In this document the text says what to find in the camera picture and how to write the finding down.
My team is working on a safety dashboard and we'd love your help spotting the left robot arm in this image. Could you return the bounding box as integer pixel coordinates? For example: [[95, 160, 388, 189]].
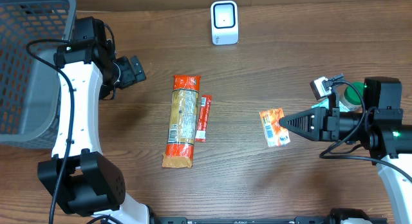
[[32, 34, 158, 223]]

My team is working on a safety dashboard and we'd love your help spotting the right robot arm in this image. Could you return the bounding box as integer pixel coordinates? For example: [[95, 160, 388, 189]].
[[279, 75, 411, 223]]

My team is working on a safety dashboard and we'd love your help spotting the long orange pasta packet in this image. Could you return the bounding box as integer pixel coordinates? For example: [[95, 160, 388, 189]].
[[162, 75, 201, 168]]

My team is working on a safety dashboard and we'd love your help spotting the green lid spice jar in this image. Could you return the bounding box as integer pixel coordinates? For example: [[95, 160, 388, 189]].
[[339, 82, 364, 112]]

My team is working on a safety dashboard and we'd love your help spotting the grey plastic mesh basket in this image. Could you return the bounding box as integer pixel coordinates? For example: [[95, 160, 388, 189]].
[[1, 0, 77, 149]]

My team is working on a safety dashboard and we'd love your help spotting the teal wet wipes pack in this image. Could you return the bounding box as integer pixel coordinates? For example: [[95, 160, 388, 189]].
[[312, 98, 350, 112]]

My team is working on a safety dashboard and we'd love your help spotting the red snack stick packet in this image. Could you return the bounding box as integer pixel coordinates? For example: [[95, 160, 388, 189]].
[[195, 95, 212, 142]]

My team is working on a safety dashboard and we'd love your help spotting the white barcode scanner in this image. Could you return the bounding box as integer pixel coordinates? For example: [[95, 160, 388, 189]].
[[210, 0, 239, 45]]

